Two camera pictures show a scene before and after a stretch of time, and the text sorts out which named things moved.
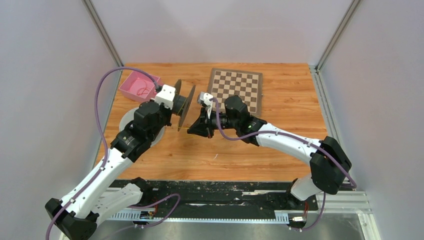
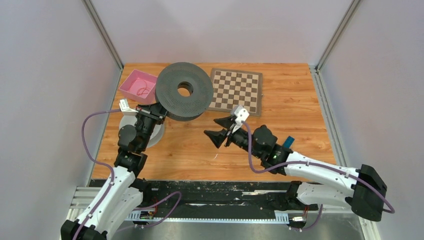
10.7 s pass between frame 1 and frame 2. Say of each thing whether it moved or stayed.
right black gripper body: moved
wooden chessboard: stayed
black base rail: stayed
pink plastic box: stayed
